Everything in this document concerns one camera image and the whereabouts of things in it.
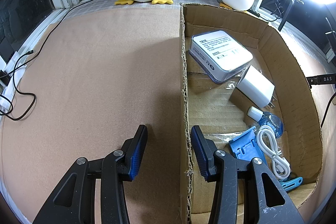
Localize black tripod stand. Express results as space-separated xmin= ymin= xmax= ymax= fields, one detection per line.
xmin=264 ymin=0 xmax=304 ymax=32

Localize white square box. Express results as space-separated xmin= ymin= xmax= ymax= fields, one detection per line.
xmin=189 ymin=30 xmax=253 ymax=84

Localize white wall charger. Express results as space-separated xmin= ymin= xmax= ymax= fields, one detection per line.
xmin=236 ymin=65 xmax=276 ymax=109

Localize white usb cable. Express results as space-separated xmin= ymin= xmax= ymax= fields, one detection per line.
xmin=256 ymin=124 xmax=292 ymax=180

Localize black cable on floor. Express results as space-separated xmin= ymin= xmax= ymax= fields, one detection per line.
xmin=0 ymin=0 xmax=119 ymax=121

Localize small blue liquid bottle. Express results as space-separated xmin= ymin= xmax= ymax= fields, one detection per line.
xmin=247 ymin=106 xmax=284 ymax=139

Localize blue phone stand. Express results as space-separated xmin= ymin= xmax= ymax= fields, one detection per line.
xmin=229 ymin=126 xmax=266 ymax=162

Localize brown cardboard box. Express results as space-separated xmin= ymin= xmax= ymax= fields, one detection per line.
xmin=180 ymin=4 xmax=323 ymax=223

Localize blue plastic clip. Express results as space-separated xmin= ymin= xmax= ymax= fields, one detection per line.
xmin=279 ymin=177 xmax=303 ymax=192

